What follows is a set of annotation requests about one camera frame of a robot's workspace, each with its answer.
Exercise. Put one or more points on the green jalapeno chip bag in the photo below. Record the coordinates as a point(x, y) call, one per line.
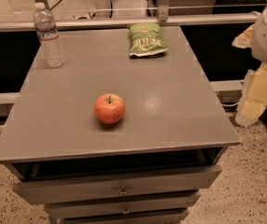
point(146, 40)

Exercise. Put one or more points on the bottom grey drawer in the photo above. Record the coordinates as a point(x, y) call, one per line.
point(150, 217)

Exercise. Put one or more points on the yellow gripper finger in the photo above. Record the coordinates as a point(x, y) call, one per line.
point(244, 40)
point(253, 102)

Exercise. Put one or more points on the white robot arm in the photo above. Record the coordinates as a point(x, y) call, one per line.
point(259, 38)

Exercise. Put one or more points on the grey drawer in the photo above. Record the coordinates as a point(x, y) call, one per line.
point(124, 205)
point(150, 217)
point(120, 185)

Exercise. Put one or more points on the top grey drawer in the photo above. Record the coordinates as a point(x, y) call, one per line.
point(120, 185)

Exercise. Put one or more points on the red apple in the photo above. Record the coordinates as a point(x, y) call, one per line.
point(109, 108)

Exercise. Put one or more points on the clear plastic water bottle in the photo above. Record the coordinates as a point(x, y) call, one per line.
point(48, 35)

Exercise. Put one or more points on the grey drawer cabinet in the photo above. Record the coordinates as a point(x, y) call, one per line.
point(111, 139)

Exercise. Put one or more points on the middle grey drawer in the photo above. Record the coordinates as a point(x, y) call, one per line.
point(124, 205)

